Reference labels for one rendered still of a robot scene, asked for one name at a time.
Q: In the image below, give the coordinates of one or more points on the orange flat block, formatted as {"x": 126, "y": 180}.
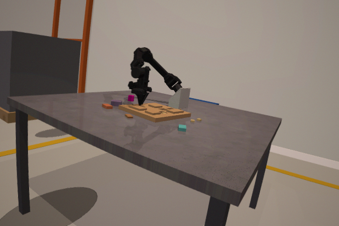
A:
{"x": 107, "y": 106}

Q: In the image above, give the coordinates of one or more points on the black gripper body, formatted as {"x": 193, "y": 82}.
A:
{"x": 142, "y": 86}

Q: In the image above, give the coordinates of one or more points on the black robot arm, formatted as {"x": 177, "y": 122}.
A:
{"x": 142, "y": 55}

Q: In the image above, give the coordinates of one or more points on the teal rectangular block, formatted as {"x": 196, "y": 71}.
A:
{"x": 182, "y": 128}

